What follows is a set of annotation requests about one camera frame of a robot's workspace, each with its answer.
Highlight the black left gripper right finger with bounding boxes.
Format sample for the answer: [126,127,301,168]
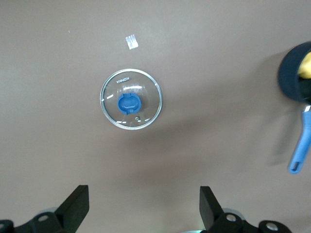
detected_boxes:
[199,186,291,233]

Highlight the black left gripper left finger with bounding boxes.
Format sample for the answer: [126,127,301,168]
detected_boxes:
[0,184,90,233]

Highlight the glass lid with blue knob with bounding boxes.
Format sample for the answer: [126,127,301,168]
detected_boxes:
[99,68,163,131]

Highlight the yellow potato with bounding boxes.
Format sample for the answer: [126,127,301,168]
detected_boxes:
[296,52,311,80]

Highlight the clear tape patch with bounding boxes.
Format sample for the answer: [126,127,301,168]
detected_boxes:
[125,34,139,50]

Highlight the dark pot with blue handle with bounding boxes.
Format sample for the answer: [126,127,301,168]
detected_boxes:
[277,41,311,174]

